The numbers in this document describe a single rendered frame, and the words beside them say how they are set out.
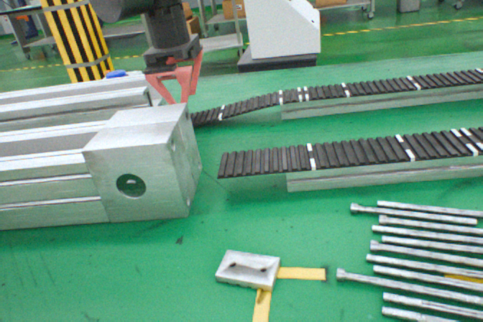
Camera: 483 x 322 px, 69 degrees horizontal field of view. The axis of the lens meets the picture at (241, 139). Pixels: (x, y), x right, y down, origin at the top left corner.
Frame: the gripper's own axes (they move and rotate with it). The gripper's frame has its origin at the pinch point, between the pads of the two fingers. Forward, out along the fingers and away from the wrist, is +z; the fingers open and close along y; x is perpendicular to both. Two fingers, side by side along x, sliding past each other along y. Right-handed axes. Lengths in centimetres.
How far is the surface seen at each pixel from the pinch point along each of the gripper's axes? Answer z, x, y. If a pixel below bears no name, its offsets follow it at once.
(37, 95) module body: -3.1, -26.7, -1.9
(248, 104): 2.3, 10.1, 0.0
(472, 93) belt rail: 3.9, 43.7, 1.8
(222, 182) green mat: 4.7, 7.6, 18.1
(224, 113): 3.0, 6.2, 1.1
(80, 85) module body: -3.8, -18.6, -2.4
